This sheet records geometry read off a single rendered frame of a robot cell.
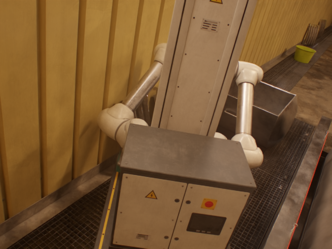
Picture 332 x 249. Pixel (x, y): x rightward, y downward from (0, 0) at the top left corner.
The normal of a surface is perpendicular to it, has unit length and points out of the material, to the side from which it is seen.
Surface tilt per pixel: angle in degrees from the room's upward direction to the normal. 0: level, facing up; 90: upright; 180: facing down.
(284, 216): 2
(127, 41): 90
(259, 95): 90
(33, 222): 0
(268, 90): 90
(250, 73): 44
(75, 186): 90
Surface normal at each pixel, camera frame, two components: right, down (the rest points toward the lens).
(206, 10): -0.02, 0.50
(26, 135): 0.82, 0.41
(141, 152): 0.18, -0.85
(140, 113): -0.55, 0.33
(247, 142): 0.18, -0.39
